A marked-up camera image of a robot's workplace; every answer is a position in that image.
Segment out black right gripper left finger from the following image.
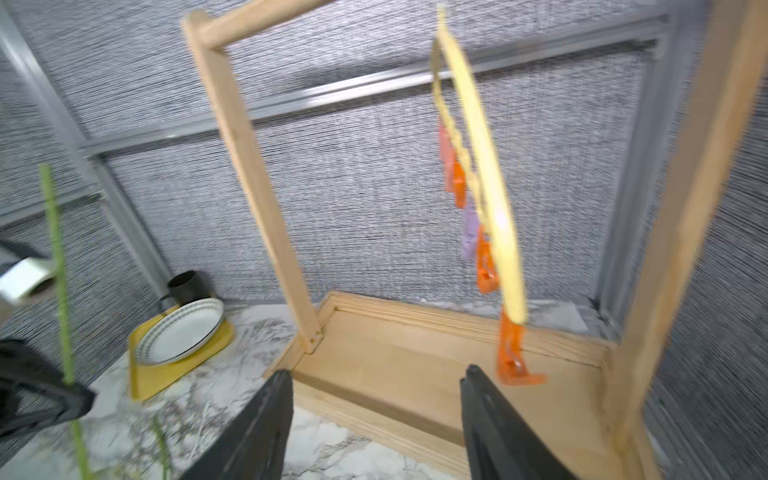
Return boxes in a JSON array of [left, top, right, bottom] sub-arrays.
[[182, 369, 293, 479]]

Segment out black mug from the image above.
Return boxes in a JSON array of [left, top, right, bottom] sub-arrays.
[[158, 270, 214, 311]]

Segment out pink clothes peg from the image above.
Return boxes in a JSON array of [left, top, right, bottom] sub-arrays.
[[438, 122, 456, 193]]

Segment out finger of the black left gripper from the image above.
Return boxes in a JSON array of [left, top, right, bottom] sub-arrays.
[[1, 339, 96, 438]]

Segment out white striped rim bowl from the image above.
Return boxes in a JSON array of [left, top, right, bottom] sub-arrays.
[[134, 298, 225, 366]]

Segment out yellow clip hanger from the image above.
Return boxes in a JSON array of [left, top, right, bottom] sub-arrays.
[[429, 5, 528, 325]]

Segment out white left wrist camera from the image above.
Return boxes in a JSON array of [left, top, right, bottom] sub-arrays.
[[1, 257, 56, 307]]

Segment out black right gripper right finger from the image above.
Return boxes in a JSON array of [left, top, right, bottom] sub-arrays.
[[460, 364, 575, 479]]

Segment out cream white rose stem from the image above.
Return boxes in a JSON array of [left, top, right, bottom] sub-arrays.
[[38, 164, 175, 480]]

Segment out purple clothes peg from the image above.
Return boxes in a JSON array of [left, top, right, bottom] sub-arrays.
[[461, 199, 480, 261]]

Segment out yellow tray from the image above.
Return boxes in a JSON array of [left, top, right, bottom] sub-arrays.
[[127, 305, 235, 402]]

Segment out orange end clothes peg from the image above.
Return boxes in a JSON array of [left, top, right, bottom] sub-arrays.
[[496, 310, 547, 386]]

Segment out wooden clothes rack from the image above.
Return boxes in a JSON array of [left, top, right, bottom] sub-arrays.
[[183, 1, 767, 479]]

